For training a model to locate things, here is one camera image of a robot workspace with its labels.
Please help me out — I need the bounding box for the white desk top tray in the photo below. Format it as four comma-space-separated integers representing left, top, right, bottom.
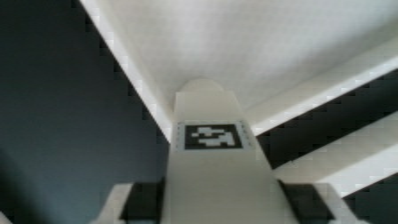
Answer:
78, 0, 398, 132

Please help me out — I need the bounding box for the white desk leg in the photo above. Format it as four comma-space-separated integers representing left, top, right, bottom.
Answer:
160, 79, 298, 224

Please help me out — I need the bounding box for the white U-shaped fence frame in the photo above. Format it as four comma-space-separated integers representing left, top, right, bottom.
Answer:
275, 112, 398, 197

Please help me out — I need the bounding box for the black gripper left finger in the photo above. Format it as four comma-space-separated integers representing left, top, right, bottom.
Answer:
89, 182, 165, 224

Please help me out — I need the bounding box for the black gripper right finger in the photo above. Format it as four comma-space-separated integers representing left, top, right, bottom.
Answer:
279, 182, 371, 224

